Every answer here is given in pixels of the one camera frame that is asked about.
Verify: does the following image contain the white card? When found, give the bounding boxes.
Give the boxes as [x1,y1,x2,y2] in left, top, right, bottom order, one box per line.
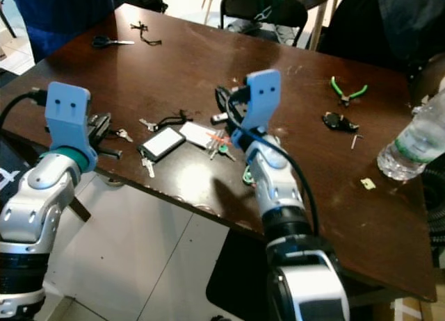
[179,120,217,147]

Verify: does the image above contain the black framed card holder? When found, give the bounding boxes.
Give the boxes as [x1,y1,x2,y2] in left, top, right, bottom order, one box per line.
[137,126,186,163]

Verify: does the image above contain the black chair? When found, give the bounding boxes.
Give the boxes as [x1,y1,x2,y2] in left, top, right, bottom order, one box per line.
[220,0,309,48]

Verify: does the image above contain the black key fob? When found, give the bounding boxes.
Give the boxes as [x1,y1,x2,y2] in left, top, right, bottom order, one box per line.
[321,110,361,133]

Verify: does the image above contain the person in blue clothes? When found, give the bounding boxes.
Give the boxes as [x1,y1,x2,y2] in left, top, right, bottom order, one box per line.
[10,0,116,64]

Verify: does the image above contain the person in black clothes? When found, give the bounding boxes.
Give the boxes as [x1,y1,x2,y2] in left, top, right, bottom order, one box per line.
[295,0,445,80]

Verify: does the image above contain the black stool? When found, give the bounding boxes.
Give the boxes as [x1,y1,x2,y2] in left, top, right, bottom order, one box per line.
[204,247,273,321]

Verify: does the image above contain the clear plastic water bottle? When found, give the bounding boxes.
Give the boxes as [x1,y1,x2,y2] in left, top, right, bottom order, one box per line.
[377,90,445,182]

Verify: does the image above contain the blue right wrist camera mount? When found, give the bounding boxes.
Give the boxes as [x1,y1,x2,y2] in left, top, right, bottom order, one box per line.
[233,69,283,152]

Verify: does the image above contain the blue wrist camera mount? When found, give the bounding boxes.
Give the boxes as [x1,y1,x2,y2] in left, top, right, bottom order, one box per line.
[233,69,283,152]
[44,81,92,173]

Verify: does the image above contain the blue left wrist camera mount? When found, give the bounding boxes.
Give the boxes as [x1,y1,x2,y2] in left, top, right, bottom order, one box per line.
[44,81,92,173]

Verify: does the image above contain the key with black lanyard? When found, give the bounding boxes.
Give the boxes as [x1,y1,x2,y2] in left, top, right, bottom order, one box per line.
[138,110,193,133]

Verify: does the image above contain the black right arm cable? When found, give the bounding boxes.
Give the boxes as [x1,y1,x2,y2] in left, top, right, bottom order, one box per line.
[226,102,321,237]

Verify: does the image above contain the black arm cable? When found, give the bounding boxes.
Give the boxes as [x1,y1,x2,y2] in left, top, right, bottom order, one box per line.
[0,89,48,127]
[226,102,321,237]

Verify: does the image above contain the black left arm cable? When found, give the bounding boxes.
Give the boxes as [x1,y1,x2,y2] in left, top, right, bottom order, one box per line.
[0,89,48,127]

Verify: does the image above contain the black handled scissors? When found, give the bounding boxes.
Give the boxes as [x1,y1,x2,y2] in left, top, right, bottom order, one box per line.
[90,35,135,49]

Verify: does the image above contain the green handled pliers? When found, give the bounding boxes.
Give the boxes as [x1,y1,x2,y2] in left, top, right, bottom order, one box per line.
[330,76,369,106]

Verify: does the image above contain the black cord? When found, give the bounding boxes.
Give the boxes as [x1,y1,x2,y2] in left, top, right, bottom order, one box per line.
[130,20,163,46]

